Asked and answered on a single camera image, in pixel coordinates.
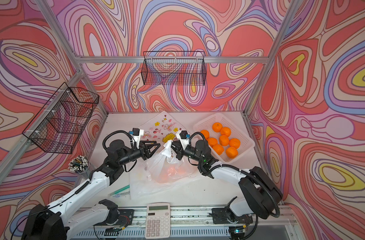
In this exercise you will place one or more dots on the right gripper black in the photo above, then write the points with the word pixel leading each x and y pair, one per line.
pixel 179 151

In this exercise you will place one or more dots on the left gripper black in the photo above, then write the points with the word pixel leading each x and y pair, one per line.
pixel 146 149

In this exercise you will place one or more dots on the printed white plastic bag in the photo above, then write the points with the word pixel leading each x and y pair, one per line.
pixel 164 167

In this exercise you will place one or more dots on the white plastic fruit basket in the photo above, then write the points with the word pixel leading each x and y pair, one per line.
pixel 231 130

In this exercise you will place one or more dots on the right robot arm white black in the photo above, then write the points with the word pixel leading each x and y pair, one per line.
pixel 261 197

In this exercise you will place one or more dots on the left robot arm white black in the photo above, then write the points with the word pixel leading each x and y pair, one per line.
pixel 60 220

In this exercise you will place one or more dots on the clear plastic bag bottom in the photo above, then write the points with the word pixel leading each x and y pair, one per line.
pixel 142 185

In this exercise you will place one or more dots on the green pen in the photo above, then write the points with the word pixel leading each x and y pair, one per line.
pixel 120 192

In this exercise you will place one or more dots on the orange fruit bottom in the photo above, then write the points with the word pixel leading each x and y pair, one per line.
pixel 231 152

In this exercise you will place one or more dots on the cup of pens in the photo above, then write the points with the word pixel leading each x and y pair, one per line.
pixel 79 165

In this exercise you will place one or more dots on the white desk calculator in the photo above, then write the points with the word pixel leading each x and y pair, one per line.
pixel 157 224

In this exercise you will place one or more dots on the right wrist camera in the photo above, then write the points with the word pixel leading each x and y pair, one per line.
pixel 183 139

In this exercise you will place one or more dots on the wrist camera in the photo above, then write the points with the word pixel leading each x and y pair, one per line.
pixel 136 134
pixel 183 139

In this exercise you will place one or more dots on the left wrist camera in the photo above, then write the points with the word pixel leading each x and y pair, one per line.
pixel 136 134

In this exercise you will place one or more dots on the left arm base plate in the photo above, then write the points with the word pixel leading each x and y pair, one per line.
pixel 121 217

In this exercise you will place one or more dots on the black wire basket back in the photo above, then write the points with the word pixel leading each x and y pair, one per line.
pixel 174 68

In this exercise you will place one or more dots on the black wire basket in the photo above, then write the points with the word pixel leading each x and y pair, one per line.
pixel 63 121
pixel 174 68

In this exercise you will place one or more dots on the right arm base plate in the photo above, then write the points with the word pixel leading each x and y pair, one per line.
pixel 226 216

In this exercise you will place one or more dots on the black wire basket left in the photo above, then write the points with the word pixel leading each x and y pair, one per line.
pixel 63 121

